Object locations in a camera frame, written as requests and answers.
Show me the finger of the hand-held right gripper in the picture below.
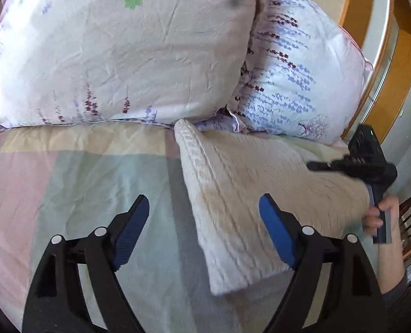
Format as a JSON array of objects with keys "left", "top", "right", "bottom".
[{"left": 307, "top": 160, "right": 347, "bottom": 173}]

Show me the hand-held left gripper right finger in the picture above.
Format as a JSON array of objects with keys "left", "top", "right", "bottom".
[{"left": 259, "top": 194, "right": 391, "bottom": 333}]

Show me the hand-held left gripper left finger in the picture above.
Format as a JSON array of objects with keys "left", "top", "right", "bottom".
[{"left": 21, "top": 195, "right": 150, "bottom": 333}]

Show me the cream knitted blanket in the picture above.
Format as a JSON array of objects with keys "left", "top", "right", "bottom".
[{"left": 174, "top": 118, "right": 372, "bottom": 296}]

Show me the person's right forearm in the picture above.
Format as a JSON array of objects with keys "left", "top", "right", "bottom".
[{"left": 375, "top": 243, "right": 411, "bottom": 320}]

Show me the person's right hand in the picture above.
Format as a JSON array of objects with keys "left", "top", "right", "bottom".
[{"left": 362, "top": 195, "right": 402, "bottom": 250}]

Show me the pastel checked bed sheet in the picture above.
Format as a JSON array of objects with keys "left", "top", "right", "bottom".
[{"left": 0, "top": 118, "right": 383, "bottom": 333}]

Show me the white purple floral pillow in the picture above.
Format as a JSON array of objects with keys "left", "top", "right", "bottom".
[{"left": 197, "top": 0, "right": 374, "bottom": 145}]

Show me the wooden headboard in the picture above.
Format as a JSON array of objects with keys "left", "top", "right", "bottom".
[{"left": 338, "top": 0, "right": 411, "bottom": 143}]

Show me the pale floral pillow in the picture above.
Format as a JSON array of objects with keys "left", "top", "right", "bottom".
[{"left": 0, "top": 0, "right": 264, "bottom": 130}]

